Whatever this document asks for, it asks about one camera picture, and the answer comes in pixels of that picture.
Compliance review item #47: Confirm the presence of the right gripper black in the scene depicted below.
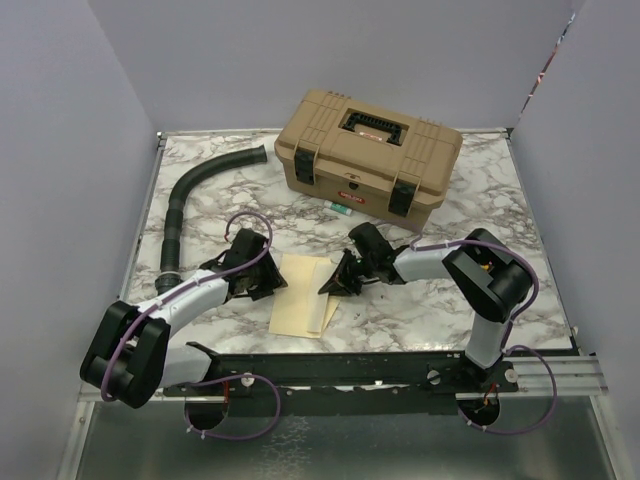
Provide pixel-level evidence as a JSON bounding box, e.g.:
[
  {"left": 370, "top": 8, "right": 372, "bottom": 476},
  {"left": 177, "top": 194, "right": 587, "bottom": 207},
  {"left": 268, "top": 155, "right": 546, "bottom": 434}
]
[{"left": 319, "top": 249, "right": 376, "bottom": 297}]

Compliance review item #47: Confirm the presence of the cream paper envelope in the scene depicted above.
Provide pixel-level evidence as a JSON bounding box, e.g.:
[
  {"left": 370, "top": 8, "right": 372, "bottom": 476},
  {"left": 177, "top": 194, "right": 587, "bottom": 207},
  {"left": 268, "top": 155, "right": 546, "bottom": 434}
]
[{"left": 269, "top": 254, "right": 340, "bottom": 339}]

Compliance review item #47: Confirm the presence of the brown parchment letter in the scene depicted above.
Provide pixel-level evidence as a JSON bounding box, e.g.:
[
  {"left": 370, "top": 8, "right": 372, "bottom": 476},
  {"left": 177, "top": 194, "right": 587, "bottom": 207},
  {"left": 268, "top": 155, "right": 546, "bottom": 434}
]
[{"left": 306, "top": 259, "right": 335, "bottom": 337}]

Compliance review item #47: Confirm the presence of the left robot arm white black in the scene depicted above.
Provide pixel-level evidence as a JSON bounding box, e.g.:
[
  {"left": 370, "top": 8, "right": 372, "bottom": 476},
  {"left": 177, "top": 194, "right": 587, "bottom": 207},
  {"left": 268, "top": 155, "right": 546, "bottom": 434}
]
[{"left": 79, "top": 228, "right": 287, "bottom": 408}]

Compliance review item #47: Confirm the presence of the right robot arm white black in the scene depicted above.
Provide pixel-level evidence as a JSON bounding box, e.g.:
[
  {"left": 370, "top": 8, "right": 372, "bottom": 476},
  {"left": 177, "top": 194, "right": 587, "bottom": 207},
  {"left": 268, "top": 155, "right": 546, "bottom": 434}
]
[{"left": 318, "top": 222, "right": 540, "bottom": 391}]

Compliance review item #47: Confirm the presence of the green white glue stick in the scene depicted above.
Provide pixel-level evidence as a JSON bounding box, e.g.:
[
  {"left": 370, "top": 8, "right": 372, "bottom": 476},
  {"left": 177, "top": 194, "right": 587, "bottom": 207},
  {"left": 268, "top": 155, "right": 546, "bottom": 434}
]
[{"left": 324, "top": 200, "right": 353, "bottom": 216}]

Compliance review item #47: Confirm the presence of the tan plastic toolbox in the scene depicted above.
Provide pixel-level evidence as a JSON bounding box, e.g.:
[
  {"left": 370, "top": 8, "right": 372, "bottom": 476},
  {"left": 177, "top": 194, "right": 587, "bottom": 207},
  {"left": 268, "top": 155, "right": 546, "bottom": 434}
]
[{"left": 274, "top": 89, "right": 463, "bottom": 232}]

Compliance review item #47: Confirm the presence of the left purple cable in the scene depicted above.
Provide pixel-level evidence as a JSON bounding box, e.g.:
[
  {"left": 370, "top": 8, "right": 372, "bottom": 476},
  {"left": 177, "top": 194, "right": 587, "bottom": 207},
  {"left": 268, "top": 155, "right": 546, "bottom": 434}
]
[{"left": 99, "top": 210, "right": 282, "bottom": 441}]

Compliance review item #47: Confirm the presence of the black corrugated hose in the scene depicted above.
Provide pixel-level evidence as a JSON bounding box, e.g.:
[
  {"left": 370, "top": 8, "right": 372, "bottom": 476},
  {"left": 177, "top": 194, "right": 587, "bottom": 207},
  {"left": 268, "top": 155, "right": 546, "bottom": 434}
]
[{"left": 154, "top": 144, "right": 269, "bottom": 296}]

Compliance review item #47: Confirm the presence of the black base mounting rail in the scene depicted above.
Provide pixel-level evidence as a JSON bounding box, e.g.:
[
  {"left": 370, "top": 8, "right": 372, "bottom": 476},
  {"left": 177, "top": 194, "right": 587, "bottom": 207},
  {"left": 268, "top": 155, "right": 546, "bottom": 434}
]
[{"left": 163, "top": 351, "right": 518, "bottom": 417}]

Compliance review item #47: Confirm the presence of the aluminium extrusion rail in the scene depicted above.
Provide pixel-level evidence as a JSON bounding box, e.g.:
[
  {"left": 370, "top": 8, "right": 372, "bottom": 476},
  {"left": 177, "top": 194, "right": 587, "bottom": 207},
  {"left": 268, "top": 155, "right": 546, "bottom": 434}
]
[{"left": 79, "top": 355, "right": 609, "bottom": 402}]

